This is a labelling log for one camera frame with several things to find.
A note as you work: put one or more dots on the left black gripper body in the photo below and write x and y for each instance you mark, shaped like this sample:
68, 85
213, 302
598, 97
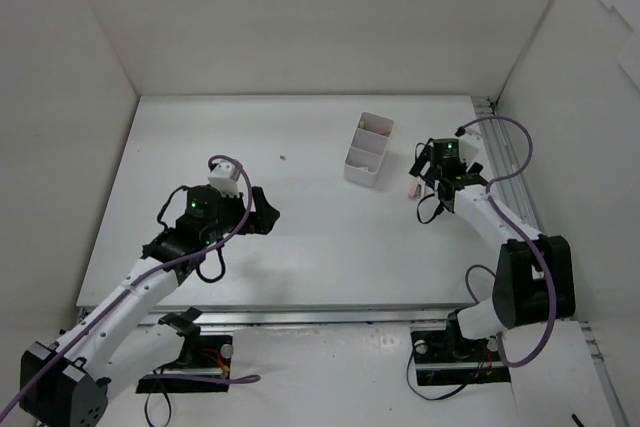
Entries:
252, 215

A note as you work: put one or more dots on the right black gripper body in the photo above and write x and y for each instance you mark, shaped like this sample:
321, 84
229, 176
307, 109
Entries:
431, 173

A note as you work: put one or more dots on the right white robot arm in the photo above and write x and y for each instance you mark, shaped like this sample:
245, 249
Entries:
533, 279

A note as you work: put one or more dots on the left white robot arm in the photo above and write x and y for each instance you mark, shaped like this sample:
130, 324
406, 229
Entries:
71, 381

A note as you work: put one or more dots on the white three-compartment organizer box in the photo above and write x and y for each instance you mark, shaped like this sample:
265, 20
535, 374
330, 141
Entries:
367, 147

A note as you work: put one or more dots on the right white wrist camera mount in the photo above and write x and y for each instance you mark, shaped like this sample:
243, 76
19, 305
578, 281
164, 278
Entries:
470, 144

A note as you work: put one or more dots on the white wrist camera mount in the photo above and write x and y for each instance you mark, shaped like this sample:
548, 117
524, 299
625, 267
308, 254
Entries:
224, 176
470, 144

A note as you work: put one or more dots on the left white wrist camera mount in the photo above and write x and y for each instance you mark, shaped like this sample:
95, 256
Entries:
224, 176

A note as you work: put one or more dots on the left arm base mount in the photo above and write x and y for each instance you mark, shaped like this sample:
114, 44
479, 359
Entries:
209, 355

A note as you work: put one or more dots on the aluminium rail front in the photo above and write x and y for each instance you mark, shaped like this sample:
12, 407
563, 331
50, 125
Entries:
369, 314

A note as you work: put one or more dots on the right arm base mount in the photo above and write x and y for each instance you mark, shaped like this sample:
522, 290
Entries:
442, 364

